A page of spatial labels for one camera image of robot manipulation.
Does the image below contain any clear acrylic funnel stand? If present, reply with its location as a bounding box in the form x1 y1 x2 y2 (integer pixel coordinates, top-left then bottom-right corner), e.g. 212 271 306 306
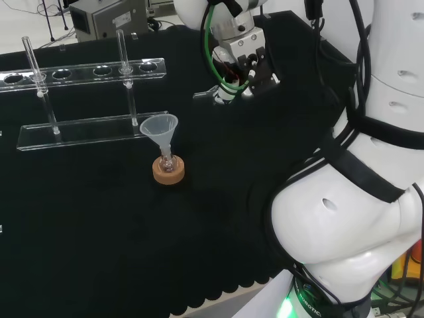
0 28 180 153

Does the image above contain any grey metal control box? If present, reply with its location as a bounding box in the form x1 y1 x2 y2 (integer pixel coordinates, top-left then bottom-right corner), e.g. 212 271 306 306
68 0 148 44

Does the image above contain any black bench cloth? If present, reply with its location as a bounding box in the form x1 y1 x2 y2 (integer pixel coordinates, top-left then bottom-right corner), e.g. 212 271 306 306
0 9 354 318

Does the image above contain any cork ring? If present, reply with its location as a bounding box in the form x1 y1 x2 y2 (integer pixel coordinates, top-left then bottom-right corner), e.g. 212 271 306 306
152 156 186 185

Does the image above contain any yellow stop button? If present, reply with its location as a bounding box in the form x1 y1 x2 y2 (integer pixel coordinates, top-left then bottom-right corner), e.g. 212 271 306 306
390 240 424 290

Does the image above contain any small glass round-bottom flask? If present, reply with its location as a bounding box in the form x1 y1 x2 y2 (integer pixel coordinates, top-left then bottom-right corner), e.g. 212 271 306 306
158 147 177 174

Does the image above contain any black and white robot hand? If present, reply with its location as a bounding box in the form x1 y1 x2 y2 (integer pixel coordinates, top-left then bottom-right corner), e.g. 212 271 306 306
211 46 255 107

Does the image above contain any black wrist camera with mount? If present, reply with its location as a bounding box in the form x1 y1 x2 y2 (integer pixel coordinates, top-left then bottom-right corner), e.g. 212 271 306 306
237 46 282 99

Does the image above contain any black tripod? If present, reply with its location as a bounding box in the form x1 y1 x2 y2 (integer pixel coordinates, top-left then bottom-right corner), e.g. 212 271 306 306
48 0 70 43

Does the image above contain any translucent plastic funnel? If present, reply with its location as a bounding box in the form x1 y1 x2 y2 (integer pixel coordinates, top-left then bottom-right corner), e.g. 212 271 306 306
139 115 180 160

